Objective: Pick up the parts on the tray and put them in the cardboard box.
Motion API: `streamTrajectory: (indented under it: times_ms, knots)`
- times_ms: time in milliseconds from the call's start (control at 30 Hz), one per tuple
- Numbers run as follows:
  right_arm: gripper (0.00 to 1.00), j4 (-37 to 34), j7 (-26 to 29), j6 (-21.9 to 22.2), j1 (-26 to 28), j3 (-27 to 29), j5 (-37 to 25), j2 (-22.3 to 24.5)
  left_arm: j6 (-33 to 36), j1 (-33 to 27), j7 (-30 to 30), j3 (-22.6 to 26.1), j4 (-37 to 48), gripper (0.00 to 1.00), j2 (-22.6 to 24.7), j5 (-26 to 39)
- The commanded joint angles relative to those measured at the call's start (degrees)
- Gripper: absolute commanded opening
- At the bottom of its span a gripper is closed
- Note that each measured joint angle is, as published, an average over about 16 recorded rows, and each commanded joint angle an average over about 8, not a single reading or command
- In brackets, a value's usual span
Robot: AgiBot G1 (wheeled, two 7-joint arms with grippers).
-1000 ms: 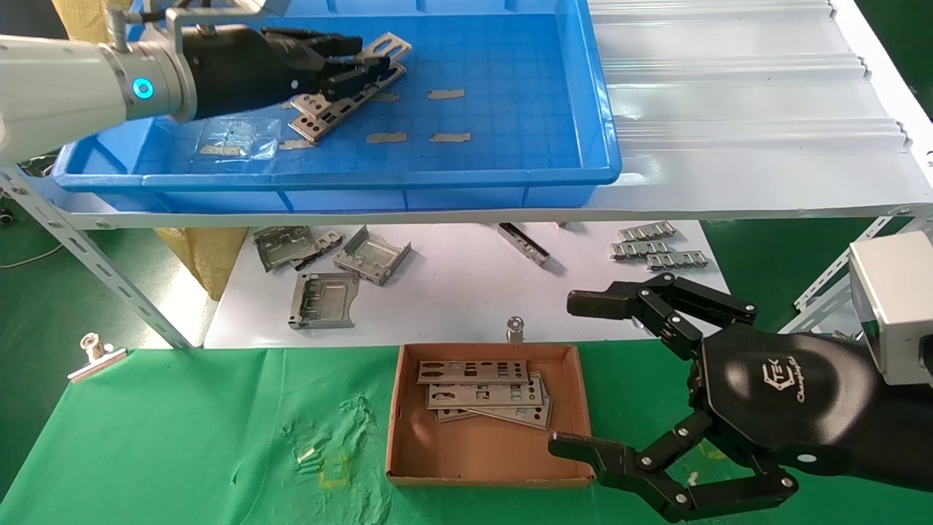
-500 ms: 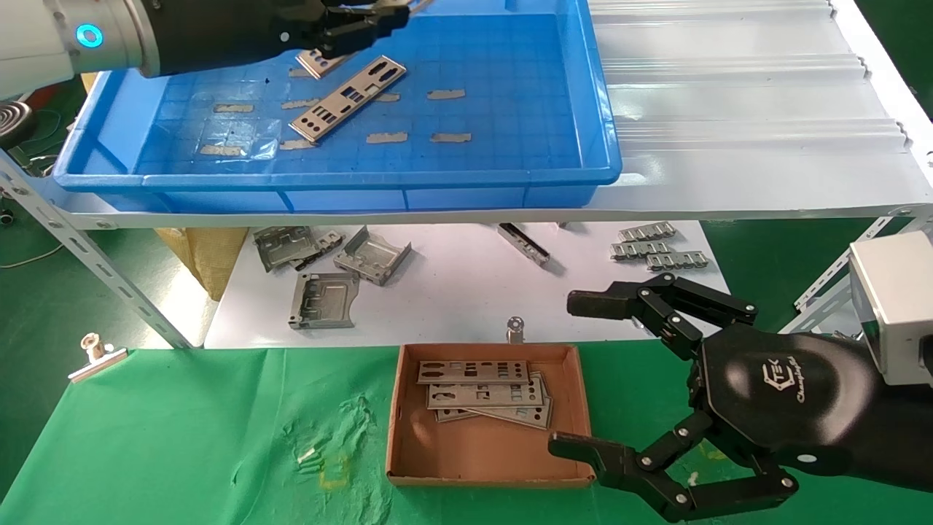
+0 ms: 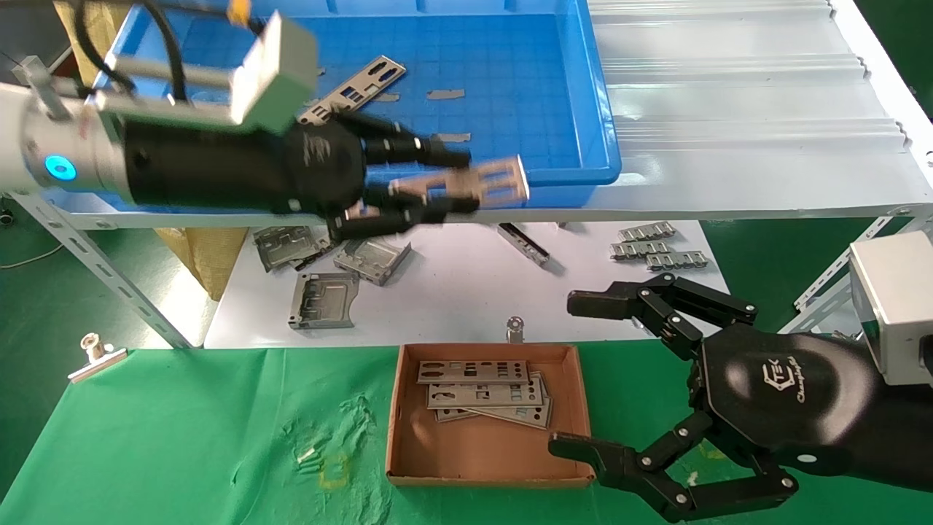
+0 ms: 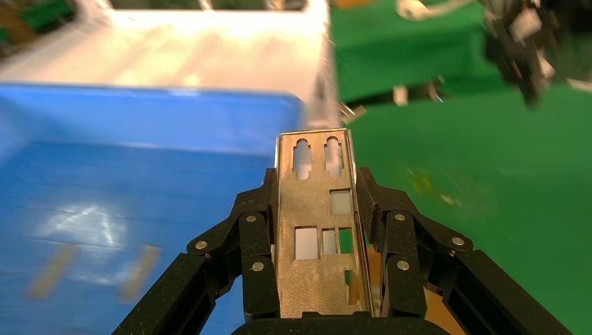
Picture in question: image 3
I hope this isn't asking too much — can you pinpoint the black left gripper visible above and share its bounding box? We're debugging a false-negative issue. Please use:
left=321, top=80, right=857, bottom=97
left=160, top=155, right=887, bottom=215
left=120, top=117, right=482, bottom=242

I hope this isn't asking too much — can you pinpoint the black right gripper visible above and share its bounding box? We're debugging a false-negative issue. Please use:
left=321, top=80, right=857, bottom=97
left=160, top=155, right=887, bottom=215
left=548, top=273, right=933, bottom=523

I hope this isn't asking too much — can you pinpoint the silver I/O shield plate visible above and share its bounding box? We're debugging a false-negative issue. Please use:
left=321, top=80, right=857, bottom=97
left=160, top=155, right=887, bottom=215
left=297, top=55, right=407, bottom=126
left=417, top=359, right=531, bottom=385
left=435, top=373, right=553, bottom=429
left=426, top=378, right=546, bottom=410
left=343, top=155, right=531, bottom=219

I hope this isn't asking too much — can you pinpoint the shallow cardboard box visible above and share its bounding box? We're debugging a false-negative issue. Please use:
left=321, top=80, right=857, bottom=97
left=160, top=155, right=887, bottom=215
left=386, top=343, right=597, bottom=489

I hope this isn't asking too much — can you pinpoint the blue plastic tray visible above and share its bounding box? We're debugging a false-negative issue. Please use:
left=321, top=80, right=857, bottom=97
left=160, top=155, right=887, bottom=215
left=53, top=0, right=622, bottom=214

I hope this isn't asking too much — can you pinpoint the small stamped metal part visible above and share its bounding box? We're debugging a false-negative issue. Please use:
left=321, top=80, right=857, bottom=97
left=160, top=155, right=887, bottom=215
left=295, top=232, right=345, bottom=272

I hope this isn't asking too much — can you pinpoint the white base board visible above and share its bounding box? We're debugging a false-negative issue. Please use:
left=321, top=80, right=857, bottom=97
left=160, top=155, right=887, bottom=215
left=204, top=221, right=732, bottom=349

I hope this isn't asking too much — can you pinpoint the silver toothed metal strip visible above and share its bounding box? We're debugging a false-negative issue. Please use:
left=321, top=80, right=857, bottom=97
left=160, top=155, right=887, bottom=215
left=646, top=251, right=710, bottom=272
left=618, top=222, right=676, bottom=242
left=611, top=241, right=673, bottom=261

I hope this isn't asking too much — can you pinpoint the yellow woven sack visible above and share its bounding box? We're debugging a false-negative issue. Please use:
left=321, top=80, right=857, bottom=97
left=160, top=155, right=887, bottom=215
left=52, top=0, right=250, bottom=301

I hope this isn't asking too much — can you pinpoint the white perforated shelf leg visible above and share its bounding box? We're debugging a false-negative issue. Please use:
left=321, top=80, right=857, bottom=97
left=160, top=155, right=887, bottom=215
left=0, top=186, right=194, bottom=349
left=793, top=215, right=933, bottom=335

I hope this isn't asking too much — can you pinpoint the wrinkled green table cloth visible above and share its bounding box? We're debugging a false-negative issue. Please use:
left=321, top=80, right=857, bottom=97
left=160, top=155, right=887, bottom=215
left=0, top=343, right=933, bottom=525

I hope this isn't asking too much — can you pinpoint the white shelf board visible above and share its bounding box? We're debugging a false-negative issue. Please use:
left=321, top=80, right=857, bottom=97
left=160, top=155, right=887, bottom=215
left=26, top=0, right=933, bottom=231

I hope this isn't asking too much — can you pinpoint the large silver binder clip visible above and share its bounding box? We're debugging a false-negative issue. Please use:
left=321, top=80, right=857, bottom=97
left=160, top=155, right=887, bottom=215
left=68, top=333, right=128, bottom=384

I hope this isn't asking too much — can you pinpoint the folded metal box bracket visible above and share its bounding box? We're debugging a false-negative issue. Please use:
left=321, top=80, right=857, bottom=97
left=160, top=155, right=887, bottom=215
left=334, top=235, right=413, bottom=287

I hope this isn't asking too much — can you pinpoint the flat stamped metal bracket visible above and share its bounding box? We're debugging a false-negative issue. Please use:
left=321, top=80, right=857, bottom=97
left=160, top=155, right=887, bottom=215
left=253, top=226, right=321, bottom=273
left=289, top=272, right=361, bottom=330

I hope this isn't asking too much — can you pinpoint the dark narrow metal rail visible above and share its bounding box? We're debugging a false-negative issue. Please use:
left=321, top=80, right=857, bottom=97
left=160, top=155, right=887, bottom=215
left=498, top=223, right=551, bottom=266

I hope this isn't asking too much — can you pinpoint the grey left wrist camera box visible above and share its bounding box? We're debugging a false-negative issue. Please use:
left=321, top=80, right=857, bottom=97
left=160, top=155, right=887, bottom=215
left=95, top=11, right=319, bottom=136

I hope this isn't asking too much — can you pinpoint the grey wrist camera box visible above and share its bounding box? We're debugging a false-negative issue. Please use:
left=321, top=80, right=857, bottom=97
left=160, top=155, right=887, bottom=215
left=95, top=11, right=319, bottom=136
left=848, top=230, right=933, bottom=386

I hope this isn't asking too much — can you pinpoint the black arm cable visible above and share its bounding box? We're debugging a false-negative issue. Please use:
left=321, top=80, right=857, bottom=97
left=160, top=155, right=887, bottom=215
left=75, top=0, right=252, bottom=104

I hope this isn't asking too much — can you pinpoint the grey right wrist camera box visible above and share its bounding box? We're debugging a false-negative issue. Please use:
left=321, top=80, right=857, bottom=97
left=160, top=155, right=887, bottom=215
left=848, top=230, right=933, bottom=386

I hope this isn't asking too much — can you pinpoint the white floor cable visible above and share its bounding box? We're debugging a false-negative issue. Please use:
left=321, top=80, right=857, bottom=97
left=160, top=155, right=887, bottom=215
left=0, top=244, right=65, bottom=271

